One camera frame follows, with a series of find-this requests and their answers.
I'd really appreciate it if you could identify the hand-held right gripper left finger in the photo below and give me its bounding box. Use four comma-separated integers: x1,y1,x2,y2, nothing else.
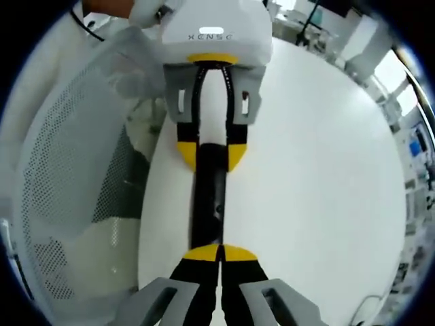
117,243,222,326

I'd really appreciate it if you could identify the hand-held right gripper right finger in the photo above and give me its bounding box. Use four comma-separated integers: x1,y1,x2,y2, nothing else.
220,243,328,326

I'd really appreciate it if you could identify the black remote control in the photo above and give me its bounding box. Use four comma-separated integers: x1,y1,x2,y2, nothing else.
190,142,228,251

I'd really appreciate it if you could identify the black stand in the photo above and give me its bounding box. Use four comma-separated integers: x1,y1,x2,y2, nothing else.
294,0,328,46

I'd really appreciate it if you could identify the white mesh laundry basket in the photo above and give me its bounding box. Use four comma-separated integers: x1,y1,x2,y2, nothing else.
0,33,164,326

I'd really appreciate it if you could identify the thin black cable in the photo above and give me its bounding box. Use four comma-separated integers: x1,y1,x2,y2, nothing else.
69,6,105,43

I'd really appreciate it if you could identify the white cable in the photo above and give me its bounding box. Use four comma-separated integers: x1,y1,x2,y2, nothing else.
353,294,385,326

